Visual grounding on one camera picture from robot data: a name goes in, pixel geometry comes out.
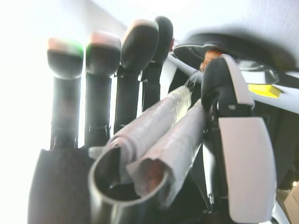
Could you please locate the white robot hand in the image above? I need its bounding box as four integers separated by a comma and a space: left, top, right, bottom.
27, 15, 278, 224

